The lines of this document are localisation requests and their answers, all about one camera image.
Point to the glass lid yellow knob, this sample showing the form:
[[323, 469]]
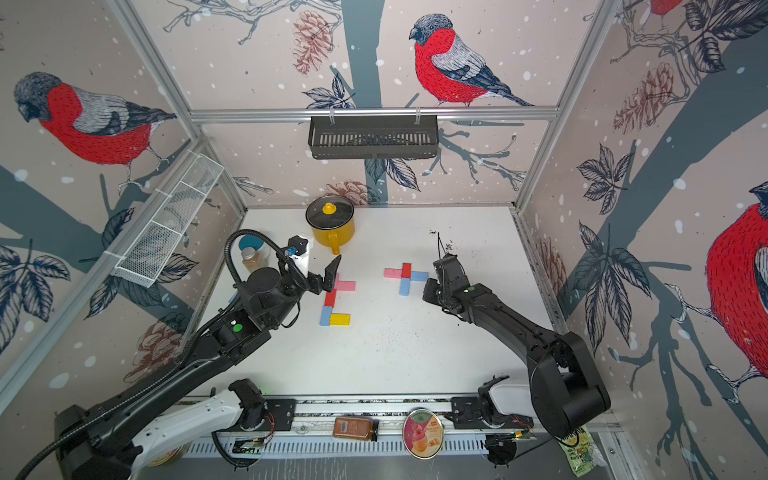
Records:
[[329, 212]]

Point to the brown packet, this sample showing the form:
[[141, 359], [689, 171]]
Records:
[[356, 428]]

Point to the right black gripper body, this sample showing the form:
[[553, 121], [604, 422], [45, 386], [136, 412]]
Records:
[[437, 292]]

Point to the pink round cup lid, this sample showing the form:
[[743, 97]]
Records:
[[423, 434]]

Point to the brown spice jar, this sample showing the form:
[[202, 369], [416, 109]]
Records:
[[254, 259]]

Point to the red round tin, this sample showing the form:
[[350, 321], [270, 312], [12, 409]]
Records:
[[166, 457]]

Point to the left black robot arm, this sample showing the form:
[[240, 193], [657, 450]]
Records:
[[118, 437]]

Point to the yellow pot with handle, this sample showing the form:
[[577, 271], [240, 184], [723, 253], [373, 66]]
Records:
[[336, 237]]

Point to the black hanging shelf basket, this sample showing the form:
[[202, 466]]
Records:
[[373, 137]]

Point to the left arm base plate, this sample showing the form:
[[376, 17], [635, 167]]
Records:
[[269, 415]]

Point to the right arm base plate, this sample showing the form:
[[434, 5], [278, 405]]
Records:
[[472, 412]]

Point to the teal lid jar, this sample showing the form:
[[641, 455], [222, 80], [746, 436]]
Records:
[[251, 241]]

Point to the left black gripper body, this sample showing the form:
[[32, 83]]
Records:
[[292, 289]]

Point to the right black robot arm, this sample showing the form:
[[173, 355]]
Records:
[[566, 389]]

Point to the pink block cluster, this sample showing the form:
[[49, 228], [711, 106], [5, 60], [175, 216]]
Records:
[[392, 273]]

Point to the white wire basket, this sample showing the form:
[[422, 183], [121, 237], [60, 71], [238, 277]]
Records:
[[150, 252]]

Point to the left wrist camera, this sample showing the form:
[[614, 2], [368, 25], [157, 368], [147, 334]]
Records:
[[298, 249]]

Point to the green snack packet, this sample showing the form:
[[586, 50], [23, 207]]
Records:
[[582, 452]]

